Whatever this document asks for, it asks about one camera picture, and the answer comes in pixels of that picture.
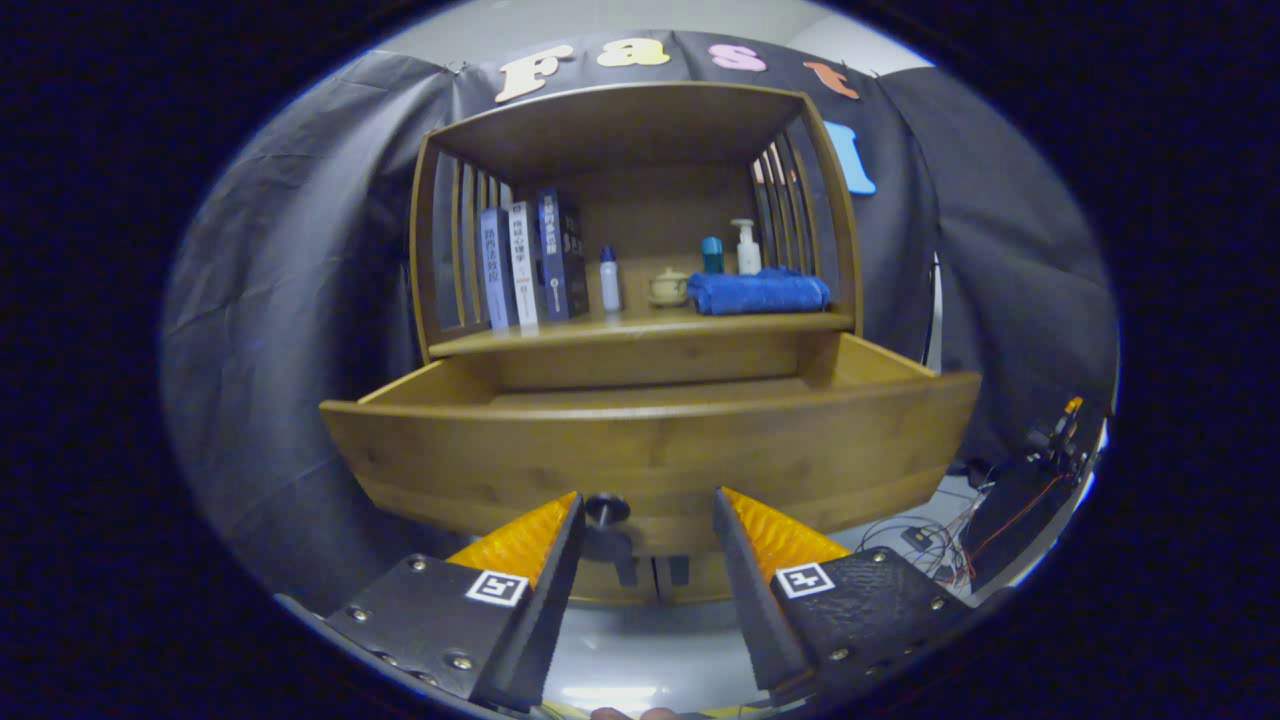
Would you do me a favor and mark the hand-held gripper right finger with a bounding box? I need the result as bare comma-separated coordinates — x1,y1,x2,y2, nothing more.
712,486,981,706

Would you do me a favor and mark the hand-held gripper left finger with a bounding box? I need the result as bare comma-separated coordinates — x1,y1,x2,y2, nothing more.
322,490,587,715

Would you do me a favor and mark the wooden drawer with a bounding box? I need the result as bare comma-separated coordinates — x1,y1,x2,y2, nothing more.
318,330,983,556

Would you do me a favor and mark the wooden cabinet door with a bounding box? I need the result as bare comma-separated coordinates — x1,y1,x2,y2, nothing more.
570,555,657,606
655,552,733,604

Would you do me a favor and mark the wooden countertop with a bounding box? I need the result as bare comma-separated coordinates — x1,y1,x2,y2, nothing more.
428,300,856,359

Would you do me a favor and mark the wooden cabinet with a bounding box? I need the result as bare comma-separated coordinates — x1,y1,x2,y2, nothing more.
408,80,866,606

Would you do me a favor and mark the black device orange tip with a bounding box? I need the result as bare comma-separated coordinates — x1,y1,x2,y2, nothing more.
965,395,1101,591

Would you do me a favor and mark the blue folded towel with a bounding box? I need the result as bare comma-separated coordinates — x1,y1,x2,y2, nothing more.
686,266,832,317

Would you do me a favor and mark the white pump bottle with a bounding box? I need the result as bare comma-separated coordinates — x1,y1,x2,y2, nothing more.
730,218,763,276

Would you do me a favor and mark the light blue book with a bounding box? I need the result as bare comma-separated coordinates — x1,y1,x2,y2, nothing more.
480,207,519,331

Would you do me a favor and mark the white book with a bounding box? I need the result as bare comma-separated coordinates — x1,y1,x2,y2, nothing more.
508,201,546,326

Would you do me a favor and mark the dark blue book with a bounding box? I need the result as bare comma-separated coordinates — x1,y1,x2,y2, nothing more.
537,188,590,322

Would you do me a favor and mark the black backdrop cloth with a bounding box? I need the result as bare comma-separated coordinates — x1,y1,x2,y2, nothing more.
160,30,1121,611

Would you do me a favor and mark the tangle of floor cables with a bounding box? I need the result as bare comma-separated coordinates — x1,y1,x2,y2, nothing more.
858,500,986,591

